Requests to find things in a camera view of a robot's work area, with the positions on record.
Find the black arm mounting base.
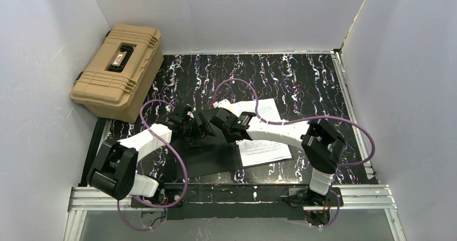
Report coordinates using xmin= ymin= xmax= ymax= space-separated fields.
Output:
xmin=130 ymin=183 xmax=345 ymax=222

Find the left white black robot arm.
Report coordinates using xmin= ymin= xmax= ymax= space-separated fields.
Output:
xmin=87 ymin=105 xmax=215 ymax=200

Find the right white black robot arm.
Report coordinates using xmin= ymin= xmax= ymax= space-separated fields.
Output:
xmin=210 ymin=108 xmax=346 ymax=196

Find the tan plastic tool case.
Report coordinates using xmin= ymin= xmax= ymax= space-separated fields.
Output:
xmin=70 ymin=23 xmax=164 ymax=123

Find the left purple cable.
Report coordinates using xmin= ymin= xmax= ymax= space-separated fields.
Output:
xmin=117 ymin=99 xmax=189 ymax=232

